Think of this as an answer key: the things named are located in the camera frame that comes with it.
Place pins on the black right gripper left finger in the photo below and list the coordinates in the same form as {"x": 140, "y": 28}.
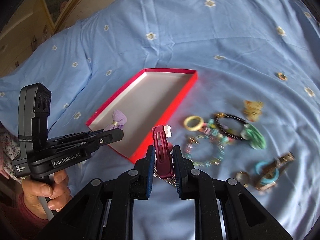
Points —
{"x": 142, "y": 185}

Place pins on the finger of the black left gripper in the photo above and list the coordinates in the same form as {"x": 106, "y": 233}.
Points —
{"x": 102, "y": 137}

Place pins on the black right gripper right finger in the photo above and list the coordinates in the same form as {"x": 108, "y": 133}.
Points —
{"x": 182, "y": 169}

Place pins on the purple bow hair clip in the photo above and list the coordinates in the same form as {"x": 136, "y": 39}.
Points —
{"x": 119, "y": 119}

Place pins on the maroon hair clip with flower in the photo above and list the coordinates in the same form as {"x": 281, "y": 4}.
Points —
{"x": 163, "y": 157}

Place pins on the yellow cat hair clip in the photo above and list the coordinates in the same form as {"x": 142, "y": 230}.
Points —
{"x": 252, "y": 110}

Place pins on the person's left hand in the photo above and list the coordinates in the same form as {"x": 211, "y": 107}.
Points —
{"x": 58, "y": 192}

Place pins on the red shallow box lid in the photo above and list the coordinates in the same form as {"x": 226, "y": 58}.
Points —
{"x": 148, "y": 99}

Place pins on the green scrunchie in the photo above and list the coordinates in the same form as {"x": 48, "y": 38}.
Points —
{"x": 253, "y": 136}

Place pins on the blue floral bed sheet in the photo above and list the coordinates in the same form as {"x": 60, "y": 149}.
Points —
{"x": 236, "y": 46}

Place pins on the small round gold brooch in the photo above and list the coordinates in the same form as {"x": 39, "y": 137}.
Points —
{"x": 281, "y": 76}

